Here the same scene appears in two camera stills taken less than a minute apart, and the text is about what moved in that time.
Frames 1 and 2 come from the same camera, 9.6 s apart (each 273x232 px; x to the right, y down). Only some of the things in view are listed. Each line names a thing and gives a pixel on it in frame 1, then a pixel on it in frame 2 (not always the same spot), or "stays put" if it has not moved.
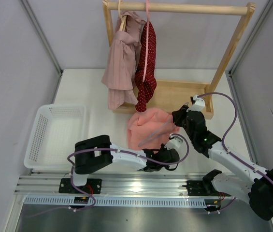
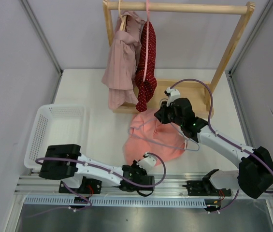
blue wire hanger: [158, 130] → [160, 142]
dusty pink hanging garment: [119, 75] stays put
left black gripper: [162, 148] → [143, 170]
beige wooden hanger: [123, 19] stays put
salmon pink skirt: [148, 129] stays put
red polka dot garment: [149, 86] stays put
